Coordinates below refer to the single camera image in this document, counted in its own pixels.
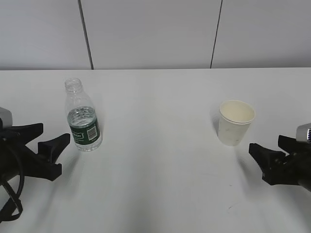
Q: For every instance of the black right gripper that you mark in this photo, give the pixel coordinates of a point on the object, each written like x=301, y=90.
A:
x=281, y=169

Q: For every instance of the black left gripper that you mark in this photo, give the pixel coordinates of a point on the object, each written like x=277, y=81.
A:
x=16, y=156

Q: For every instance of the clear green-label water bottle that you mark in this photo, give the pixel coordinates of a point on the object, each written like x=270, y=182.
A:
x=81, y=116

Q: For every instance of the white paper cup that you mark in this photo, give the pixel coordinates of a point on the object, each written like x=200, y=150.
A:
x=235, y=118

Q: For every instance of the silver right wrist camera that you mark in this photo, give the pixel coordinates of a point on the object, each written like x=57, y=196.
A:
x=303, y=133

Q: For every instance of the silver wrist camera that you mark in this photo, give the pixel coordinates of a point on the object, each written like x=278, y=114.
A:
x=303, y=133
x=6, y=119

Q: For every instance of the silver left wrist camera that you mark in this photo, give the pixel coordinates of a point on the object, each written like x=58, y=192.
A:
x=6, y=119

